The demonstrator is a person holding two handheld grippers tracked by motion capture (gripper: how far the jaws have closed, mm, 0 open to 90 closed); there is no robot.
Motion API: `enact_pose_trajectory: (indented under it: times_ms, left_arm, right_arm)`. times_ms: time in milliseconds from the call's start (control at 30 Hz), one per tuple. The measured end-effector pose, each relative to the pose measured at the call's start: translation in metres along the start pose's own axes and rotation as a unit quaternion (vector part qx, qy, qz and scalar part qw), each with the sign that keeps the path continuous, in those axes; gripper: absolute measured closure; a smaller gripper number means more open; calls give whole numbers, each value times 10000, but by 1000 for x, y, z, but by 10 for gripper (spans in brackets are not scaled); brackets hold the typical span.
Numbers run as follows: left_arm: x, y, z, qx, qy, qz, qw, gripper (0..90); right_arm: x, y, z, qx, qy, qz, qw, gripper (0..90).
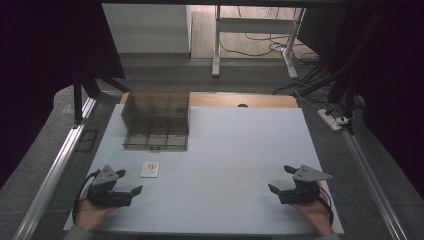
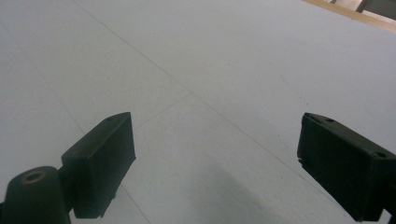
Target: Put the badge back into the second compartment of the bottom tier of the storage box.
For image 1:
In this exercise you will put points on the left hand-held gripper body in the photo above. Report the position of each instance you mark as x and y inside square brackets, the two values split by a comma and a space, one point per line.
[106, 196]

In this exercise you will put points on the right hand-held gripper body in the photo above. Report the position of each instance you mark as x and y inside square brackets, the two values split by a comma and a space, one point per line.
[303, 193]

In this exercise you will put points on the person's left hand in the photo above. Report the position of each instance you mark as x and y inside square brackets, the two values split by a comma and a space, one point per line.
[90, 215]

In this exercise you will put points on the person's right hand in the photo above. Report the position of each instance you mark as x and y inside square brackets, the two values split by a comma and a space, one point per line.
[316, 215]

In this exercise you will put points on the small white square packet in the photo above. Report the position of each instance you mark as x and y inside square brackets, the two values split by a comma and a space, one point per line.
[150, 169]

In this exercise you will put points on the person's left grey sleeve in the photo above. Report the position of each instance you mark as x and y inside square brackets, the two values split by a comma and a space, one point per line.
[78, 234]

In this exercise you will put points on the person's grey sleeve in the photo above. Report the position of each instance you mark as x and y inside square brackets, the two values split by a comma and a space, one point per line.
[328, 237]
[78, 234]

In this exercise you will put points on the brown transparent drawer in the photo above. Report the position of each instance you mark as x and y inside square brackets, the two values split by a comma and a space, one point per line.
[156, 141]

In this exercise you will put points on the person's right grey sleeve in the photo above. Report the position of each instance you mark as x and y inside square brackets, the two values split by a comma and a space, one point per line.
[328, 237]

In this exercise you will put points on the white table cover sheet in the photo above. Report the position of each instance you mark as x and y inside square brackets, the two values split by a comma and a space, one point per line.
[226, 160]

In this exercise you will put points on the white power strip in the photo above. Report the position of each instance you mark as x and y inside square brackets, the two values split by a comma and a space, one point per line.
[330, 119]

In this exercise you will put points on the brown transparent drawer cabinet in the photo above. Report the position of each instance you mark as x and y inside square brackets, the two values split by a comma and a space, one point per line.
[155, 110]

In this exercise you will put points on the black stand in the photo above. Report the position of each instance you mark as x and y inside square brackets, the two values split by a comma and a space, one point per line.
[348, 96]
[78, 100]

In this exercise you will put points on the dark curtain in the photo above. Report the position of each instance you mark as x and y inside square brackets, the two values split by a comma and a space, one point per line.
[393, 83]
[50, 66]

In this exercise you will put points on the white cabinet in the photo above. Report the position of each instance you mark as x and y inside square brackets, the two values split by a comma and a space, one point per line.
[150, 30]

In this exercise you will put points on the black rectangular floor frame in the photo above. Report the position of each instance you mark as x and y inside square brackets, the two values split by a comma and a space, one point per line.
[87, 140]

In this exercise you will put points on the aluminium floor rail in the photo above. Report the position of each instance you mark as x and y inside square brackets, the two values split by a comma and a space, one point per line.
[373, 180]
[50, 183]

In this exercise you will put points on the white metal desk frame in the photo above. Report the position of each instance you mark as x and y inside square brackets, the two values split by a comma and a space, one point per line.
[253, 25]

